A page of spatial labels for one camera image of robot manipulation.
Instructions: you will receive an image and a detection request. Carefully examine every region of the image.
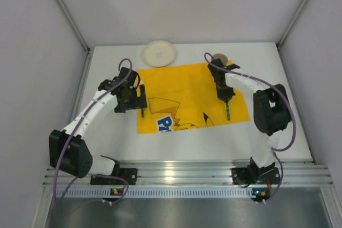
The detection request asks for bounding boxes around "silver spoon green handle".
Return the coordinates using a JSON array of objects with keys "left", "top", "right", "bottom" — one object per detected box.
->
[{"left": 225, "top": 101, "right": 230, "bottom": 121}]

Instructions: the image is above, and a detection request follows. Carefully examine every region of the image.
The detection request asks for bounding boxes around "silver fork green handle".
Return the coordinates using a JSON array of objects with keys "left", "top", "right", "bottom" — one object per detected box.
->
[{"left": 139, "top": 81, "right": 146, "bottom": 118}]

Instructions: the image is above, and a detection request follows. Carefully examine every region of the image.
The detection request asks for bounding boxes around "beige paper cup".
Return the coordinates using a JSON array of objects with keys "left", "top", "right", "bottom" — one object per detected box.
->
[{"left": 212, "top": 53, "right": 228, "bottom": 65}]

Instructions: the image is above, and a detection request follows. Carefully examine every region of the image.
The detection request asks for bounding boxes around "yellow cartoon placemat cloth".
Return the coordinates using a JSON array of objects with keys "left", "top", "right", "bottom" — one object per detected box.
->
[{"left": 137, "top": 64, "right": 251, "bottom": 134}]

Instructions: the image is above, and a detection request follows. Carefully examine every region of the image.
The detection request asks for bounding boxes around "cream round plate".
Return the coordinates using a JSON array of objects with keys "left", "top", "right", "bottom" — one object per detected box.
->
[{"left": 141, "top": 40, "right": 177, "bottom": 67}]

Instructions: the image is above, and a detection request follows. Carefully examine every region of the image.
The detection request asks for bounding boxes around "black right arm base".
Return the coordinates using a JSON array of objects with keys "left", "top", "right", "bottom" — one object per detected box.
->
[{"left": 231, "top": 166, "right": 281, "bottom": 187}]

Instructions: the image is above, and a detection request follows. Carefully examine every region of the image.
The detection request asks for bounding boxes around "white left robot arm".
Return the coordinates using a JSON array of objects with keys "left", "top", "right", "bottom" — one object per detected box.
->
[{"left": 49, "top": 67, "right": 147, "bottom": 178}]

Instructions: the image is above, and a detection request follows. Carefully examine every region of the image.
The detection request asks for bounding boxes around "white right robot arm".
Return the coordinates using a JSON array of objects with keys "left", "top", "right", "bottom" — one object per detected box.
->
[{"left": 208, "top": 59, "right": 292, "bottom": 174}]

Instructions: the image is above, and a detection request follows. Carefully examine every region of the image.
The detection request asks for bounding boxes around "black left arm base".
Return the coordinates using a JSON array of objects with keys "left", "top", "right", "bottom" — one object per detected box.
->
[{"left": 90, "top": 168, "right": 138, "bottom": 185}]

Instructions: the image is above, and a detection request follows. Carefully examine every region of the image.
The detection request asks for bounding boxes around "left aluminium corner post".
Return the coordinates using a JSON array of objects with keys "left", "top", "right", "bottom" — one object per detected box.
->
[{"left": 40, "top": 0, "right": 91, "bottom": 52}]

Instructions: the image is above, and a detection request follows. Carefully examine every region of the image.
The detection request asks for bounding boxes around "aluminium corner post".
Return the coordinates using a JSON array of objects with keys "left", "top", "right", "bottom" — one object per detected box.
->
[
  {"left": 276, "top": 0, "right": 328, "bottom": 49},
  {"left": 40, "top": 0, "right": 91, "bottom": 52}
]

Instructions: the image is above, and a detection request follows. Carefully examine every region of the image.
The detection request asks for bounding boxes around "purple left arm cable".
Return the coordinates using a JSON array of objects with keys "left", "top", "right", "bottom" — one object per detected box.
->
[{"left": 53, "top": 58, "right": 139, "bottom": 205}]

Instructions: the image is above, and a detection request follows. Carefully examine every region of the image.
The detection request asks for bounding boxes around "perforated grey cable duct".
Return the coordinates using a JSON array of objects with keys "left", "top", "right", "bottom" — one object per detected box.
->
[{"left": 56, "top": 186, "right": 268, "bottom": 199}]

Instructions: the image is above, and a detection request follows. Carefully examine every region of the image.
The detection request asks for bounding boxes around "right aluminium corner post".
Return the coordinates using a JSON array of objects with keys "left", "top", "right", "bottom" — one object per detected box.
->
[{"left": 276, "top": 0, "right": 328, "bottom": 49}]

